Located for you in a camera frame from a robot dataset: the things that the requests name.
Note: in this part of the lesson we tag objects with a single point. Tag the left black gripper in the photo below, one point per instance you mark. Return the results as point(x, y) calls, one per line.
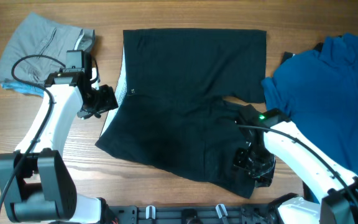
point(109, 102)

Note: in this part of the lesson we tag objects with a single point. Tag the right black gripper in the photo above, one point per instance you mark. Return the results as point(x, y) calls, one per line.
point(262, 176)

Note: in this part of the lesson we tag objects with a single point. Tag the black shorts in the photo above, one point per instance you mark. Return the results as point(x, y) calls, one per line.
point(186, 92)

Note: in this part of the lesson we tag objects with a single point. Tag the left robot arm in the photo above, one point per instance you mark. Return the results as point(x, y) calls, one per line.
point(35, 183)

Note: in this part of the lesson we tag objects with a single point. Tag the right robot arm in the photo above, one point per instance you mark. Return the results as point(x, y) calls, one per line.
point(271, 135)

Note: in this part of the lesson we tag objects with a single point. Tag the folded light blue garment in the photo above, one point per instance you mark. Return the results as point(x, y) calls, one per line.
point(22, 88)

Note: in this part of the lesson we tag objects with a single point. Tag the folded grey shorts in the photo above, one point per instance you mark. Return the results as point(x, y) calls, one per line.
point(48, 41)

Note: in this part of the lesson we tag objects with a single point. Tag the blue t-shirt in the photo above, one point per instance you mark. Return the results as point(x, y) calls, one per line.
point(318, 90)

